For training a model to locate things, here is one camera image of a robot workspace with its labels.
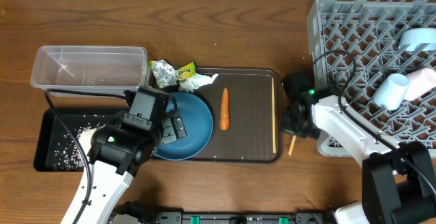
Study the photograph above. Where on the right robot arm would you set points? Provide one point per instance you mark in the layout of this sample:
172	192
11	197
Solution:
398	180

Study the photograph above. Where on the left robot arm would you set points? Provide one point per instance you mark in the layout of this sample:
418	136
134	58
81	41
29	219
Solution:
117	151

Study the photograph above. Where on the crumpled white tissue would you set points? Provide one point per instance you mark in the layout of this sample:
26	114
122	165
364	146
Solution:
195	82

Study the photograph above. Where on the dark brown serving tray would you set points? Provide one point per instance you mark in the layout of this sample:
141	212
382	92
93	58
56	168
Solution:
249	137

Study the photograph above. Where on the crumpled foil snack wrapper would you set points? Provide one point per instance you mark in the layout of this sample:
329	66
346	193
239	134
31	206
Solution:
167	75

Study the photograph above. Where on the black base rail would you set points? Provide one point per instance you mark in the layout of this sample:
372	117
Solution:
136	213

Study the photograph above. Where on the black plastic tray bin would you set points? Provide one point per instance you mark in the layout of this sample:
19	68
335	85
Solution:
49	116

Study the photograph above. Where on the grey dishwasher rack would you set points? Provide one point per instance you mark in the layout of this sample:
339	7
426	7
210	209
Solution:
365	34

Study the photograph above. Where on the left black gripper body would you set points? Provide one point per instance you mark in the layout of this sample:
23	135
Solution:
157	133

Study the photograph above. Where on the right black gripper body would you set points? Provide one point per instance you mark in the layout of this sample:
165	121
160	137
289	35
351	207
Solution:
310	131

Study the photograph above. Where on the light blue cup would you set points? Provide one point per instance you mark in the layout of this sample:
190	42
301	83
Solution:
391	92

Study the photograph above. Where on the pile of white rice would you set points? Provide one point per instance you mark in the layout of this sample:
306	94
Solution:
83	139

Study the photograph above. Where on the light blue saucer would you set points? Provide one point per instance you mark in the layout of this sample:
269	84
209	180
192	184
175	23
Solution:
413	38

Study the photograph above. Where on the clear plastic bin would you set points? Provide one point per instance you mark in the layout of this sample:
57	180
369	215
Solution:
94	69

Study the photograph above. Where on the dark blue plate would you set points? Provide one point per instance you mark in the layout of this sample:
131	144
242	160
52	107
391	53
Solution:
198	122

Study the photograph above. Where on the orange carrot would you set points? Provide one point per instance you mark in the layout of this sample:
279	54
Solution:
224	121

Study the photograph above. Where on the pale pink cup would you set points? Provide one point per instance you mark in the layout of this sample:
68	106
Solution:
420	82

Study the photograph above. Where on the wooden chopstick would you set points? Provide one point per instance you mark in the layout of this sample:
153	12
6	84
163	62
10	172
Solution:
292	143
274	140

